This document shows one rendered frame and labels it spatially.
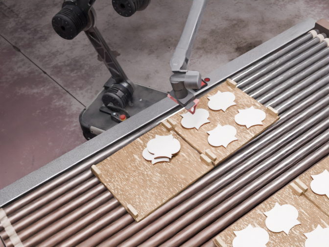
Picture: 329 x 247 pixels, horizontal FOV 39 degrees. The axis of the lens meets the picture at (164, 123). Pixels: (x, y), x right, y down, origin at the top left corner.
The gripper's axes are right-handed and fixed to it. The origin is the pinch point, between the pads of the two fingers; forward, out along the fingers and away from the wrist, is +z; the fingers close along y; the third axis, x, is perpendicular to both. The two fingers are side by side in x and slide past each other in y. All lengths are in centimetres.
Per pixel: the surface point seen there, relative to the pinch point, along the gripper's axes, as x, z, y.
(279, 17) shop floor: -182, 137, 114
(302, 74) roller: -63, 27, -12
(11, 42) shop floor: 11, 92, 262
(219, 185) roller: 14.6, 13.4, -32.3
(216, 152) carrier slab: 3.9, 12.7, -20.3
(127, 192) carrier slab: 44.7, 4.2, -10.1
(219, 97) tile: -20.4, 15.1, 2.6
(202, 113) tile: -7.4, 12.6, 0.2
